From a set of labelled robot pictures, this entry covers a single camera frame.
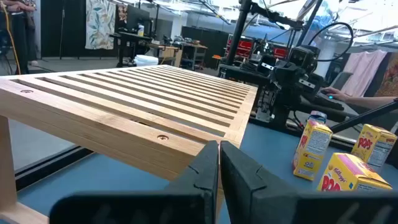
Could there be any white plastic bag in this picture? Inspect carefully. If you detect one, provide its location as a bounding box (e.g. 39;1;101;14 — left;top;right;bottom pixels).
134;54;159;67

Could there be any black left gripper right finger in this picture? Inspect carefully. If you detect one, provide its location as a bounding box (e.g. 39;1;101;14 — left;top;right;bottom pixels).
220;140;398;224

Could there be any black desk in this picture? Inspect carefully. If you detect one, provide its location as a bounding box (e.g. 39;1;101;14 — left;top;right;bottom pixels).
109;30;153;68

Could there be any person's hand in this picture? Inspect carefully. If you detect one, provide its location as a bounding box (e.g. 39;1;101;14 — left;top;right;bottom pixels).
320;86;349;102

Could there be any red tool chest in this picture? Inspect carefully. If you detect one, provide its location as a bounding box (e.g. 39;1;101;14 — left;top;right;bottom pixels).
226;35;256;60
273;45;290;60

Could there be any yellow cable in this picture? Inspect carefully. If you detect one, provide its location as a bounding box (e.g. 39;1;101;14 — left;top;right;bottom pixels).
0;2;22;75

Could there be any black computer mouse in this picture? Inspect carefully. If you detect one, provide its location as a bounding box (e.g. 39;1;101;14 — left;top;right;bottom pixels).
317;91;335;102

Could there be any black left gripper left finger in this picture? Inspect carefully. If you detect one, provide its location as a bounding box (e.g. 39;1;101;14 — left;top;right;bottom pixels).
49;140;220;224

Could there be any wooden slatted shelf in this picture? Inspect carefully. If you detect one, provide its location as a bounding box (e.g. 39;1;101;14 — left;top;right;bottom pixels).
0;64;259;224

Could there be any black metal stand pole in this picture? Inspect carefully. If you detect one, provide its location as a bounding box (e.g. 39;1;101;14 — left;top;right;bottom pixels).
225;0;304;66

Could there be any floral patterned curtain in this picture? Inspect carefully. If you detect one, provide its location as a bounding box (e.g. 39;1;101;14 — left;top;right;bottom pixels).
85;0;116;50

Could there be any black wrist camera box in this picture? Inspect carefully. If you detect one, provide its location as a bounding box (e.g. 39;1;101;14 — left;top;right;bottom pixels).
287;45;318;73

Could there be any person's forearm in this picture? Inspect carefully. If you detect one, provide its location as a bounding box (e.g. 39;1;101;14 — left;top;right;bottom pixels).
343;95;398;110

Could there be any blue Frosted Flakes cereal box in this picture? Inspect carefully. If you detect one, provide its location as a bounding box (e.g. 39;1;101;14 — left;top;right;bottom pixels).
307;110;328;124

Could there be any brown patterned cloth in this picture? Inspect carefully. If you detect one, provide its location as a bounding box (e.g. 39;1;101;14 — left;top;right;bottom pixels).
374;52;398;98

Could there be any person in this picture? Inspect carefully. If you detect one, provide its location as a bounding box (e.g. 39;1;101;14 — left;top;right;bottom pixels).
0;0;38;74

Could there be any black monitor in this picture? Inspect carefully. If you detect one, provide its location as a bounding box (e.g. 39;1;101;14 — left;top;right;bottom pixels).
126;4;153;32

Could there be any pink cloth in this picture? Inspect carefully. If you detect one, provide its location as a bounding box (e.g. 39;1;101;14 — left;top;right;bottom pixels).
340;49;388;98

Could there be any black looped cable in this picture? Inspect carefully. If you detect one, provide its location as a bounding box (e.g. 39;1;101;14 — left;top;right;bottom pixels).
307;21;355;62

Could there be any black partition panel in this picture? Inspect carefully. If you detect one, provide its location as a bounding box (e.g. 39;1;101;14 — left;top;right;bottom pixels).
40;0;87;58

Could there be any yellow Corn Pops cereal box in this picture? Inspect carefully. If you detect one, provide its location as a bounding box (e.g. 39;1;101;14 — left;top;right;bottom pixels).
317;152;393;192
351;123;398;174
292;119;333;182

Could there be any wooden workbench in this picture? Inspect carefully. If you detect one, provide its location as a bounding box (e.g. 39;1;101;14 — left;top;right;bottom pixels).
149;42;208;71

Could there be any black diagonal metal bar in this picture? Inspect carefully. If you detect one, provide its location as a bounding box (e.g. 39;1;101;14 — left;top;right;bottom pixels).
329;100;398;134

